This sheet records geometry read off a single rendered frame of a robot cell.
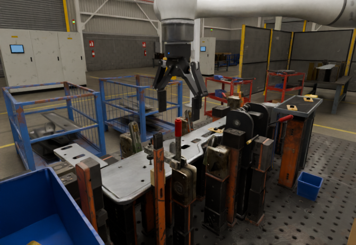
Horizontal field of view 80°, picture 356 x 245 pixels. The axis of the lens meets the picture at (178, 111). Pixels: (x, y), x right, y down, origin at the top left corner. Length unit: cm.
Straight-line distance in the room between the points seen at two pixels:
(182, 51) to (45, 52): 812
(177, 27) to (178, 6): 5
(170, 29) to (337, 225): 105
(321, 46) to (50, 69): 912
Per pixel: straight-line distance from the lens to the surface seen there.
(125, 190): 72
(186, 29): 59
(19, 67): 847
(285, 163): 128
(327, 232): 117
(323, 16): 80
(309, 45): 871
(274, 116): 133
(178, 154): 70
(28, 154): 258
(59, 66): 872
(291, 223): 114
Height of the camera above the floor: 142
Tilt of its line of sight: 16 degrees down
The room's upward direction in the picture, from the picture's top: straight up
